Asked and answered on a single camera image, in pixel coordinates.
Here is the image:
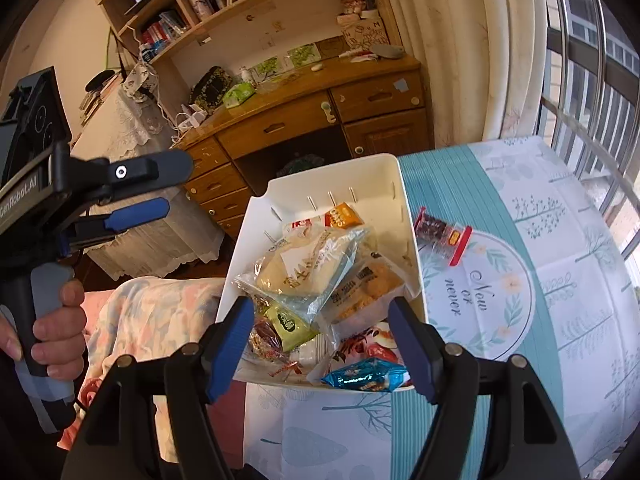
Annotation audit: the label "blue foil candy pack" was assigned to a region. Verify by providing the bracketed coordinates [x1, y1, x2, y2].
[321, 358, 410, 392]

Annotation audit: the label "green pineapple cake pack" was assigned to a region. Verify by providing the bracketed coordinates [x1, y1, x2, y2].
[265, 304, 318, 352]

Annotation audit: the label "bread pack clear wrapper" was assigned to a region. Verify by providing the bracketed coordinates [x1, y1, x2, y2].
[233, 226, 371, 324]

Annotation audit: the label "white orange oats bar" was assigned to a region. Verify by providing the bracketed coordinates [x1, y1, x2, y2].
[323, 203, 363, 229]

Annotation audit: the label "red white snack bag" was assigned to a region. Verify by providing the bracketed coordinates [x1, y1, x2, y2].
[307, 320, 405, 386]

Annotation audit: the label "clear bag orange cookies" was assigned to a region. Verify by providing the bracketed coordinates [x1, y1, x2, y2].
[317, 252, 416, 342]

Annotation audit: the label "clear pack yellow crackers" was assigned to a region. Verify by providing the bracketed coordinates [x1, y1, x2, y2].
[282, 216, 326, 235]

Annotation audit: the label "person left hand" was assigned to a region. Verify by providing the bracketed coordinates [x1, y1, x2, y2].
[30, 280, 87, 380]

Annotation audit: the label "lace covered cabinet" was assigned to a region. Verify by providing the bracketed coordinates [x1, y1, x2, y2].
[72, 84, 224, 280]

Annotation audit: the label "pastel floral blanket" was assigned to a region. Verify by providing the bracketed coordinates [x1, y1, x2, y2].
[80, 276, 245, 468]

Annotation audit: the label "red dates zip bag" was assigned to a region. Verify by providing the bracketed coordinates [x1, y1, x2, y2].
[413, 206, 473, 266]

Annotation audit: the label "black floral bag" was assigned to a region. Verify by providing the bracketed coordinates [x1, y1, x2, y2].
[190, 66, 234, 114]

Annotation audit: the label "leaf print tablecloth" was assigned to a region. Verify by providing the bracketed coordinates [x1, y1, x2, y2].
[244, 136, 639, 479]

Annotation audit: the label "green tissue pack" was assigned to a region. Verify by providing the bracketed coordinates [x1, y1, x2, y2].
[222, 81, 255, 110]

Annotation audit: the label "wooden desk with drawers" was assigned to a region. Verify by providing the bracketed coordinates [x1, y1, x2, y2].
[178, 55, 435, 237]

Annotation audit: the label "wooden bookshelf hutch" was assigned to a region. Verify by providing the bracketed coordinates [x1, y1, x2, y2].
[94, 0, 401, 105]

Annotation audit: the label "white plastic storage bin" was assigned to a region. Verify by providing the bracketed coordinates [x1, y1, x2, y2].
[217, 154, 427, 388]

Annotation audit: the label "metal window bars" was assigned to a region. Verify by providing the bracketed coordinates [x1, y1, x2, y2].
[536, 0, 639, 260]

